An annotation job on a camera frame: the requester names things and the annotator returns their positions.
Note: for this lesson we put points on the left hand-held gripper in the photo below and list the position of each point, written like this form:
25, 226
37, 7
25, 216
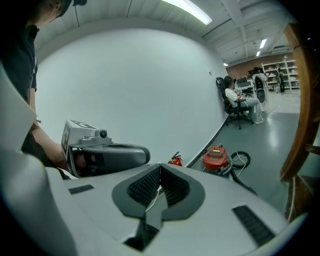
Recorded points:
80, 136

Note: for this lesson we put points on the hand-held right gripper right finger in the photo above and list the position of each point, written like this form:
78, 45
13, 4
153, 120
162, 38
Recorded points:
212, 225

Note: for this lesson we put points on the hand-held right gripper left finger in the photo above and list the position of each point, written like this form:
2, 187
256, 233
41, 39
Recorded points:
100, 200

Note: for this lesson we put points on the person's left forearm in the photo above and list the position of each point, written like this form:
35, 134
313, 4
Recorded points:
47, 145

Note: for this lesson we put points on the person's left hand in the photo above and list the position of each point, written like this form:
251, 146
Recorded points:
81, 162

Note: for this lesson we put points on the red fire extinguisher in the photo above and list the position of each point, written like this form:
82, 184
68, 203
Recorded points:
176, 160

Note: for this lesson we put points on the red canister vacuum cleaner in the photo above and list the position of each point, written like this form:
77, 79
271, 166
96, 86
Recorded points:
215, 157

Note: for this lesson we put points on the black office chair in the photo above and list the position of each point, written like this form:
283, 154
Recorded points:
232, 110

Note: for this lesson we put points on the desk with monitor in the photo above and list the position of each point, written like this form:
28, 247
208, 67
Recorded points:
243, 85

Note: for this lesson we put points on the person's black shirt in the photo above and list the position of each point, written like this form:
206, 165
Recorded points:
17, 62

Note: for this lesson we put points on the long ceiling tube light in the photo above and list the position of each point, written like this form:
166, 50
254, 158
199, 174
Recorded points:
190, 10

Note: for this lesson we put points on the person's head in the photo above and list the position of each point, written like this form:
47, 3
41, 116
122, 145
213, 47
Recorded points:
50, 10

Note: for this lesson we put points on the white storage shelf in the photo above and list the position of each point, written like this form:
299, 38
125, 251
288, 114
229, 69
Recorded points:
287, 72

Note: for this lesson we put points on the black head camera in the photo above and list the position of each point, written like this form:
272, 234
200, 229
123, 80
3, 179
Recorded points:
80, 2

